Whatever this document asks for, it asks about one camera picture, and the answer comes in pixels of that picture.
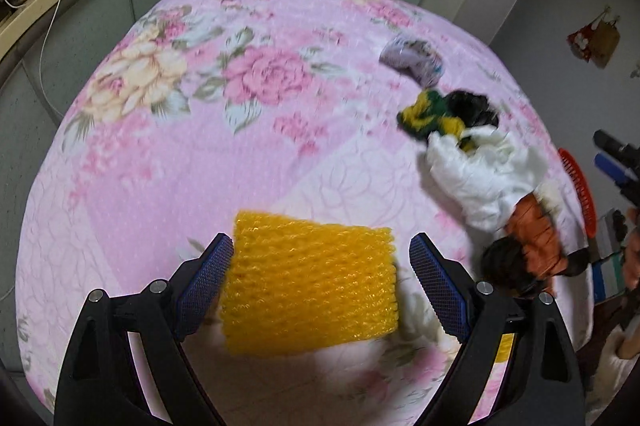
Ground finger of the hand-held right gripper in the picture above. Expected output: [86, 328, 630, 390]
[593, 129, 640, 164]
[594, 153, 640, 202]

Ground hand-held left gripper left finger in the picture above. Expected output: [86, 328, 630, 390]
[52, 232, 236, 426]

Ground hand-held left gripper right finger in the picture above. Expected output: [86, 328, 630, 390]
[409, 233, 586, 426]

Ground red plastic basket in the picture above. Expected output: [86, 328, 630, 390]
[557, 147, 598, 239]

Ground black cloth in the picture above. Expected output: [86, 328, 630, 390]
[481, 237, 591, 299]

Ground yellow knitted cloth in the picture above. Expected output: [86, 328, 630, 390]
[220, 209, 400, 356]

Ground white cloth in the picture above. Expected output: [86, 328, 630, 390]
[425, 126, 548, 234]

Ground black plastic bag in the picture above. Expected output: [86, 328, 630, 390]
[444, 90, 501, 128]

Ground green and yellow cloth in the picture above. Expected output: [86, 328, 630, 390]
[396, 89, 476, 153]

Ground hanging cloth bags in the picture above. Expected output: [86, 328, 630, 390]
[566, 6, 622, 70]

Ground pink floral blanket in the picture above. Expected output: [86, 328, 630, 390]
[15, 0, 596, 426]

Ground white power cable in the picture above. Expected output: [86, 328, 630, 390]
[2, 0, 66, 117]

